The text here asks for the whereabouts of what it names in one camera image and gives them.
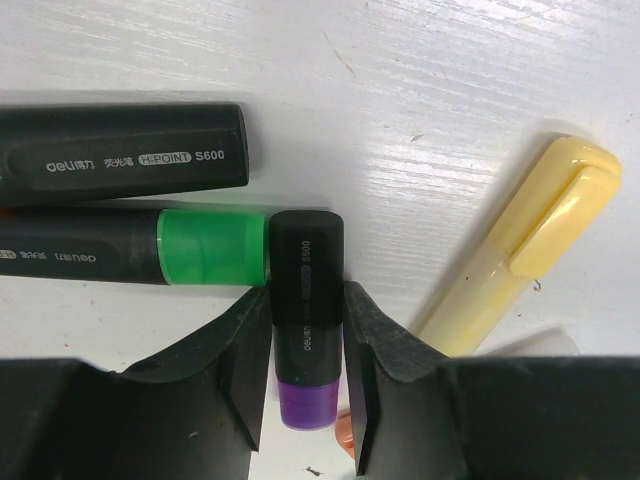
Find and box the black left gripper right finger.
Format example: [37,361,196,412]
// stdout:
[343,282,639,479]

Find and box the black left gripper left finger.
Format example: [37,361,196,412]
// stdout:
[1,288,271,479]

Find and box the black highlighter purple tip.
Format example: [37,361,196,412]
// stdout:
[269,210,344,431]

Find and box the pastel orange highlighter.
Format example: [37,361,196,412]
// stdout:
[334,411,355,459]

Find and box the black highlighter green cap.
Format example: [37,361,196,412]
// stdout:
[1,207,266,287]

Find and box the pastel yellow highlighter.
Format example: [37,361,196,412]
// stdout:
[417,136,622,357]

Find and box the black highlighter orange cap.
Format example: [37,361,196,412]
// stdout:
[1,103,249,208]

